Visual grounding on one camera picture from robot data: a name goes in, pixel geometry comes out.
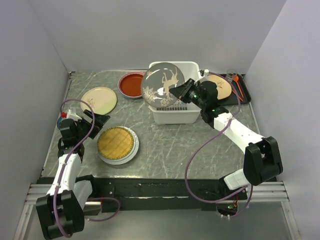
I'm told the black tray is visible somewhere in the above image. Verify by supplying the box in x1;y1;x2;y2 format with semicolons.
218;74;252;106

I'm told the aluminium rail frame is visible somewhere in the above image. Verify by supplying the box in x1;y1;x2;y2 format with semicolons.
24;182;290;205

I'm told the round bamboo mat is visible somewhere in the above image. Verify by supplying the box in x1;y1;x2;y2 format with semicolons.
97;126;134;161

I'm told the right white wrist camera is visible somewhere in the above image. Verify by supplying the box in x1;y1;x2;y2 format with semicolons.
198;69;210;83

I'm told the orange plastic fork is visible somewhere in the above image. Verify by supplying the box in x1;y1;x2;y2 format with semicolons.
232;90;243;102

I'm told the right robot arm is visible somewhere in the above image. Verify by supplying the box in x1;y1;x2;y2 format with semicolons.
169;79;283;203

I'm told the blue white small bowl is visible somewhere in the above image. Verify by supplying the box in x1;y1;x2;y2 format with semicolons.
56;116;63;129

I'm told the white plastic bin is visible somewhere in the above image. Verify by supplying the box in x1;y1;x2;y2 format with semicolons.
148;61;201;125

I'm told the clear plastic cup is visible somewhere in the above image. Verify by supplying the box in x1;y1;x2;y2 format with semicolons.
225;69;238;83

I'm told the white plate under mat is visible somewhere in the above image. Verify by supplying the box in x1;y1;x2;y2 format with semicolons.
98;126;140;165

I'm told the beige bird pattern plate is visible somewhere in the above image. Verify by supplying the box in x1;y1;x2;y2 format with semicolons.
207;75;232;100

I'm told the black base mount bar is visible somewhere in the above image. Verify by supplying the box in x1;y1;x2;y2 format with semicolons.
76;175;247;213

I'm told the red round plate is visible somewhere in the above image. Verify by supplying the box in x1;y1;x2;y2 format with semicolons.
117;72;144;99

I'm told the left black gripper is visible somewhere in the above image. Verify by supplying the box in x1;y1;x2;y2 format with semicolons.
75;109;110;142

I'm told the grey deer pattern plate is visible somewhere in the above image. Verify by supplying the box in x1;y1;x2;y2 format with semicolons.
140;62;185;108

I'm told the orange plastic spoon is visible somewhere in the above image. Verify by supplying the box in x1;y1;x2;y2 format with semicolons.
232;74;244;99

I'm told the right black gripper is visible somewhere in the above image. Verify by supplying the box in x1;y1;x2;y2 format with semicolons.
169;78;207;110

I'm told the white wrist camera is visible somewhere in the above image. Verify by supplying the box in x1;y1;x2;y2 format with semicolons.
60;107;81;121
198;69;210;83

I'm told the cream floral plate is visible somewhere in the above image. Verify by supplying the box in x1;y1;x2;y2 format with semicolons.
81;87;117;115

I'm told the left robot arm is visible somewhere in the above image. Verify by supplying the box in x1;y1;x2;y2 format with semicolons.
36;109;110;240

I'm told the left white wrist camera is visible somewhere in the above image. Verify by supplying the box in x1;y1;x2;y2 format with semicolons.
60;107;81;121

